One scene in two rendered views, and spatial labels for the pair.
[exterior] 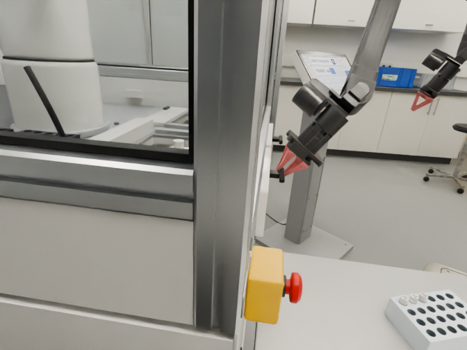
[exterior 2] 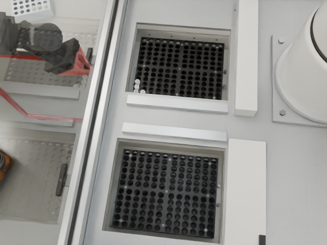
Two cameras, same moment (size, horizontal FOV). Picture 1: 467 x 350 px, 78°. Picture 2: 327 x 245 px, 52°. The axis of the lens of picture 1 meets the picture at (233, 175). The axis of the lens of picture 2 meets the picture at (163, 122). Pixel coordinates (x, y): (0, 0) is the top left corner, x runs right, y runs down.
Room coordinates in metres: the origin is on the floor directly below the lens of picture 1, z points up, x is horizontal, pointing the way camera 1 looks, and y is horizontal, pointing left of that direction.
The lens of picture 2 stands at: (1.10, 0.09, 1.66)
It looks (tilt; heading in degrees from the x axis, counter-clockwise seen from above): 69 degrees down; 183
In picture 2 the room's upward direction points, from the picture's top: 4 degrees counter-clockwise
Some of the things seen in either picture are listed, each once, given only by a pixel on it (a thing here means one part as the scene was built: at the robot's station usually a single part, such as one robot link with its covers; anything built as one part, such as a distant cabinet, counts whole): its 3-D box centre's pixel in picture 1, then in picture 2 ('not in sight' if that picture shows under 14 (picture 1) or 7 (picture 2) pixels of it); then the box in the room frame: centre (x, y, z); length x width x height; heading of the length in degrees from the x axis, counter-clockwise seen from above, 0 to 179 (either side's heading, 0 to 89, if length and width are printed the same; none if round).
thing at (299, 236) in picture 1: (315, 176); not in sight; (1.62, -0.50, 0.51); 0.50 x 0.45 x 1.02; 46
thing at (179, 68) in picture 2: not in sight; (179, 75); (0.66, 0.12, 0.87); 0.22 x 0.18 x 0.06; 83
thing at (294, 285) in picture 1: (290, 287); not in sight; (0.30, -0.09, 0.88); 0.04 x 0.03 x 0.04; 173
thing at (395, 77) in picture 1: (383, 76); not in sight; (3.87, -1.82, 1.01); 0.61 x 0.41 x 0.22; 87
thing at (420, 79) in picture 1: (432, 80); not in sight; (3.91, -2.47, 0.99); 0.40 x 0.31 x 0.17; 87
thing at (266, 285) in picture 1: (266, 283); not in sight; (0.31, -0.05, 0.88); 0.07 x 0.05 x 0.07; 173
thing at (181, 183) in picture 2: not in sight; (166, 193); (0.97, 0.08, 0.87); 0.22 x 0.18 x 0.06; 83
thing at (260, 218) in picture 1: (264, 185); not in sight; (0.64, -0.08, 0.87); 0.29 x 0.02 x 0.11; 173
